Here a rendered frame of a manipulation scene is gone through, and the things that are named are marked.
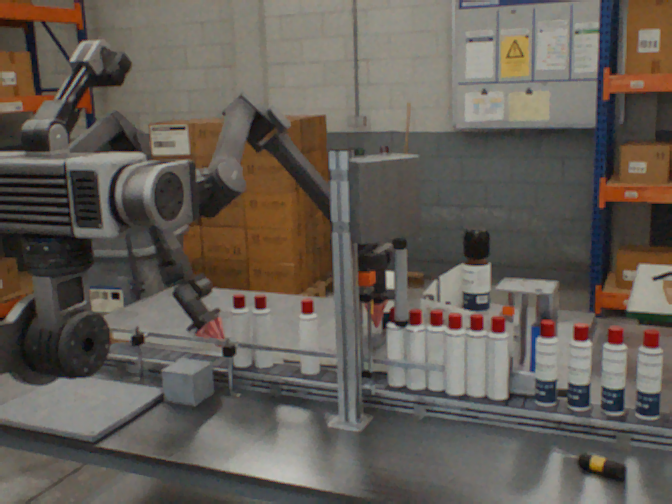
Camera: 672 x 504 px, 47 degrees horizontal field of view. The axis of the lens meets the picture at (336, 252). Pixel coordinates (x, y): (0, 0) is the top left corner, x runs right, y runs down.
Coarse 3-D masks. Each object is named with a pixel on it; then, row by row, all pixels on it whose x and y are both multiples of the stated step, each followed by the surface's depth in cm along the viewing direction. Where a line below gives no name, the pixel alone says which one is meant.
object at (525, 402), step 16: (112, 352) 233; (128, 352) 232; (144, 352) 232; (160, 352) 231; (176, 352) 231; (192, 352) 230; (224, 368) 216; (272, 368) 215; (288, 368) 214; (368, 384) 201; (384, 384) 201; (464, 400) 189; (480, 400) 189; (512, 400) 188; (528, 400) 188; (560, 400) 187; (576, 416) 179; (592, 416) 178; (608, 416) 179; (624, 416) 177
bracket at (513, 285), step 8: (504, 280) 196; (512, 280) 195; (520, 280) 195; (528, 280) 195; (536, 280) 195; (544, 280) 194; (496, 288) 189; (504, 288) 188; (512, 288) 188; (520, 288) 188; (528, 288) 188; (536, 288) 187; (544, 288) 187; (552, 288) 187
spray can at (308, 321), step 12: (312, 300) 206; (312, 312) 206; (300, 324) 206; (312, 324) 205; (300, 336) 207; (312, 336) 206; (312, 348) 207; (300, 360) 210; (312, 360) 207; (312, 372) 208
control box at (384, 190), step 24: (360, 168) 172; (384, 168) 176; (408, 168) 179; (360, 192) 173; (384, 192) 177; (408, 192) 180; (360, 216) 175; (384, 216) 178; (408, 216) 181; (360, 240) 176; (384, 240) 179
